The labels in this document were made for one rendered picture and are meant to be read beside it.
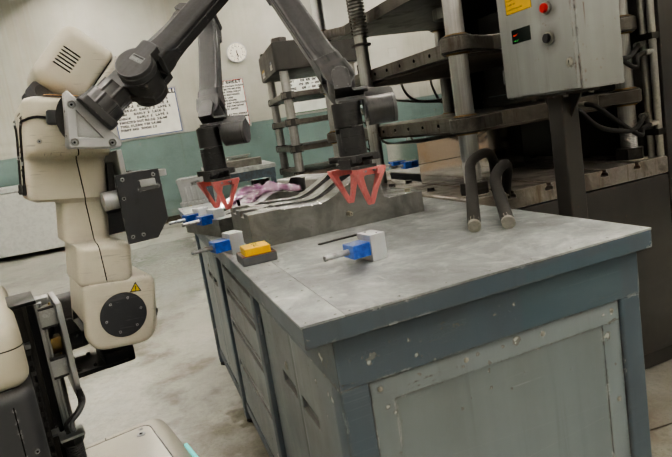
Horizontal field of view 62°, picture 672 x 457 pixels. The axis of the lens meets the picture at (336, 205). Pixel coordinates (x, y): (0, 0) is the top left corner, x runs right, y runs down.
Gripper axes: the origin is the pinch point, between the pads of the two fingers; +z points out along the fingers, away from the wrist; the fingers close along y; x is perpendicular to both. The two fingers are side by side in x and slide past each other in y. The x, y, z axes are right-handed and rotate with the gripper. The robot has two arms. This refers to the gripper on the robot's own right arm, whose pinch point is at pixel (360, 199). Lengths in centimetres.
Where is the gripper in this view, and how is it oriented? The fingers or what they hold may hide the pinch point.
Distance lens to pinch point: 112.3
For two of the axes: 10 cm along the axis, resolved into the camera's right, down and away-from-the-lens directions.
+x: -8.6, 2.0, -4.7
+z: 1.6, 9.8, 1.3
